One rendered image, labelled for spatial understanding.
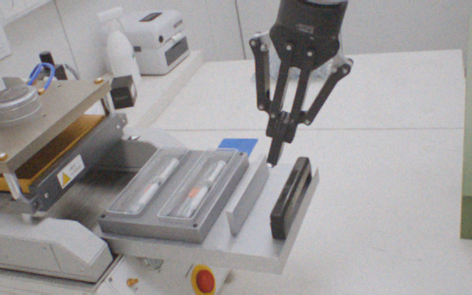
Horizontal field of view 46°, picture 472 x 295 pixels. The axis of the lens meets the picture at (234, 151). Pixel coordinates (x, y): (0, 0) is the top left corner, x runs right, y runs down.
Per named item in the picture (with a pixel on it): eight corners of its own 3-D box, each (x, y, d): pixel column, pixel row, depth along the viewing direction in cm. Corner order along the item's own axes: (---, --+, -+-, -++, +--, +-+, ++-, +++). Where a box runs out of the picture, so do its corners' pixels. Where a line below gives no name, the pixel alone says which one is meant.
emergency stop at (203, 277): (203, 299, 95) (189, 282, 94) (211, 282, 98) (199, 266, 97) (209, 297, 94) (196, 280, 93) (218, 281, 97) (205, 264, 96)
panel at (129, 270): (178, 369, 85) (104, 281, 80) (243, 242, 108) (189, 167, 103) (187, 367, 84) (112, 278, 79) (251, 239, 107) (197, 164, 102)
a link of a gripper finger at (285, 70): (296, 45, 64) (285, 41, 64) (275, 123, 71) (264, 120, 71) (304, 33, 67) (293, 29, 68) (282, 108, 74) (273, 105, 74)
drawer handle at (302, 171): (271, 239, 74) (267, 215, 72) (299, 176, 86) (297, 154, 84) (285, 240, 73) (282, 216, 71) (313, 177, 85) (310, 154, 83)
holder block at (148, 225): (101, 232, 82) (96, 218, 81) (161, 160, 98) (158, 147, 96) (201, 243, 76) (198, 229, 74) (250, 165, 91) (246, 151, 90)
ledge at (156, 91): (-13, 196, 142) (-20, 182, 140) (130, 65, 210) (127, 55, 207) (87, 200, 132) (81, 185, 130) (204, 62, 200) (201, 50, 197)
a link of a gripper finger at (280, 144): (287, 111, 73) (292, 112, 73) (277, 153, 78) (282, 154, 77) (282, 122, 71) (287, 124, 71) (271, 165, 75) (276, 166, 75)
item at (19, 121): (-89, 202, 89) (-129, 132, 83) (32, 112, 114) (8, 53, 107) (29, 215, 80) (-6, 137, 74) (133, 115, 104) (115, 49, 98)
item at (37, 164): (-44, 193, 89) (-70, 143, 85) (41, 127, 107) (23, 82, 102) (40, 201, 83) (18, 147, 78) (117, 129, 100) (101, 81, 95)
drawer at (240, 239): (95, 254, 84) (79, 214, 80) (161, 174, 101) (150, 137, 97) (282, 280, 73) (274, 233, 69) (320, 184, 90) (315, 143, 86)
